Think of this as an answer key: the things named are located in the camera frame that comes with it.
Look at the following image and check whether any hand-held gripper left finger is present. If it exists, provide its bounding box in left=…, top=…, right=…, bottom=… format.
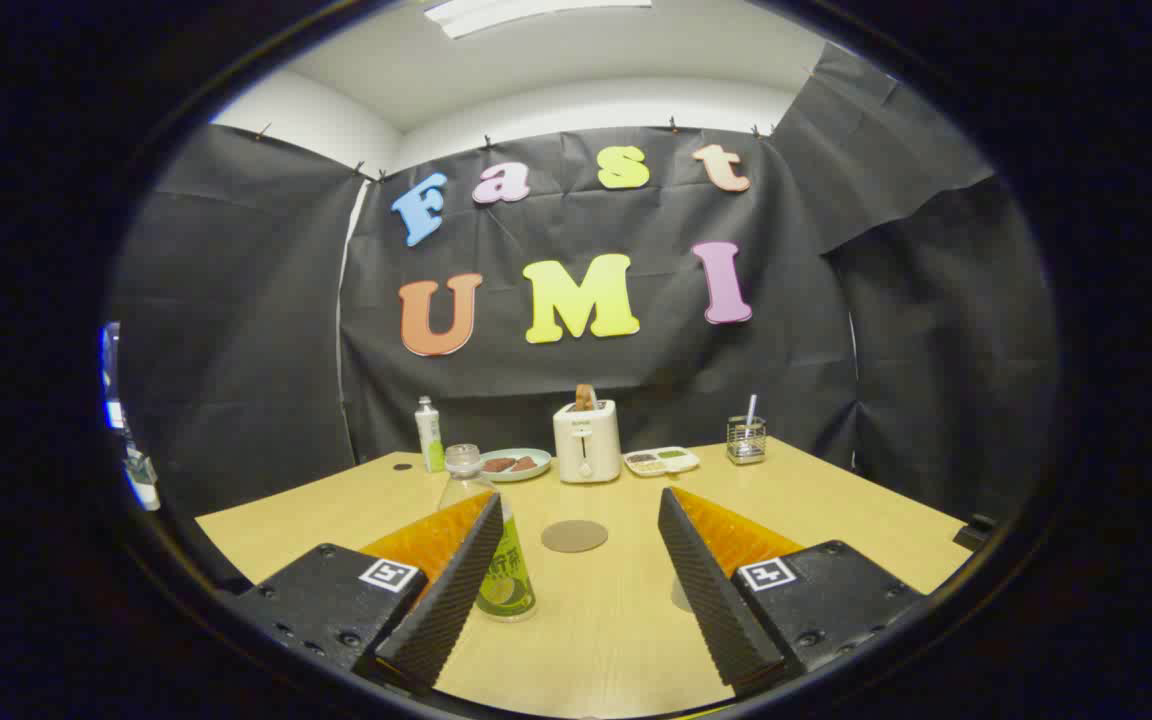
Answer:
left=231, top=490, right=505, bottom=696

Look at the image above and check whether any white divided snack tray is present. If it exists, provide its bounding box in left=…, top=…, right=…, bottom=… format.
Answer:
left=622, top=446, right=701, bottom=478

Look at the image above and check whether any pale green plate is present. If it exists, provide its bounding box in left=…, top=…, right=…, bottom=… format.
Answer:
left=479, top=447, right=553, bottom=483

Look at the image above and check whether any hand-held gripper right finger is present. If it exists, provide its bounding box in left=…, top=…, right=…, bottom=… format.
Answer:
left=658, top=487, right=927, bottom=698

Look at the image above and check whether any wooden table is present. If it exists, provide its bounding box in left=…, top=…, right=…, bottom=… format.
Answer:
left=194, top=437, right=977, bottom=719

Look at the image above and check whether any round brown coaster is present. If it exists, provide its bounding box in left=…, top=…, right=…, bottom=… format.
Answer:
left=541, top=519, right=609, bottom=554

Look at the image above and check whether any white toaster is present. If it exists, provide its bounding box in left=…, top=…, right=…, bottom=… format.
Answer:
left=552, top=399, right=623, bottom=485

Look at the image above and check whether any green label juice bottle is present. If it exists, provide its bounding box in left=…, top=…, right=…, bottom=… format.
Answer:
left=436, top=444, right=537, bottom=623

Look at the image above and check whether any wire mesh holder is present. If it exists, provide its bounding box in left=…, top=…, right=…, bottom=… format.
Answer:
left=726, top=415, right=768, bottom=466

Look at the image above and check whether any small black box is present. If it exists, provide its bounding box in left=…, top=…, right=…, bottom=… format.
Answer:
left=953, top=513, right=999, bottom=551

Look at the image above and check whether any small white green bottle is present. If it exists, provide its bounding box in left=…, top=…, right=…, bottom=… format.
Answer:
left=414, top=395, right=446, bottom=474

